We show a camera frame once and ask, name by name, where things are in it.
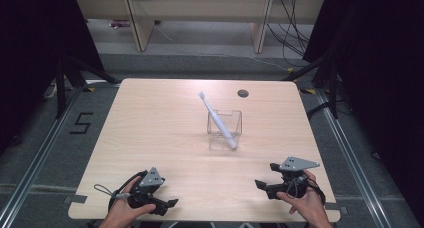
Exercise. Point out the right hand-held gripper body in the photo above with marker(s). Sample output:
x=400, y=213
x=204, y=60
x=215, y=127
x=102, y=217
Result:
x=295, y=178

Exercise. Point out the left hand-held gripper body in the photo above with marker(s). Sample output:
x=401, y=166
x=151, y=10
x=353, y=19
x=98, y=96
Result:
x=150, y=181

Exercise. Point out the clear plastic holder box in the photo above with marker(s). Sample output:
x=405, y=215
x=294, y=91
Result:
x=233, y=123

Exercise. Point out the white electric toothbrush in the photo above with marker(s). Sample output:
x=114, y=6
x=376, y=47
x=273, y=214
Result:
x=218, y=121

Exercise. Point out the person's right hand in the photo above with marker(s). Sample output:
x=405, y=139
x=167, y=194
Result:
x=306, y=206

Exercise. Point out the person's left hand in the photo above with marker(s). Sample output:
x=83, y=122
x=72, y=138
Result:
x=124, y=209

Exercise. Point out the grey tape strip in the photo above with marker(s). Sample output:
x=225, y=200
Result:
x=76, y=199

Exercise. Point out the yellow tape piece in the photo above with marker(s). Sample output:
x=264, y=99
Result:
x=308, y=91
x=89, y=89

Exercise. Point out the black metal stand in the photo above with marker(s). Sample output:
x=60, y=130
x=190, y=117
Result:
x=60, y=88
x=333, y=88

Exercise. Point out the black curtain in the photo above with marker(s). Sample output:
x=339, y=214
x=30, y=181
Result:
x=383, y=71
x=30, y=54

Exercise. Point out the small purple object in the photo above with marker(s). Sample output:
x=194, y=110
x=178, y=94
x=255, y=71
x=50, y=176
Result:
x=119, y=23

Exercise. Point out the aluminium floor rail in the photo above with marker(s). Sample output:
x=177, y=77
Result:
x=36, y=161
x=353, y=161

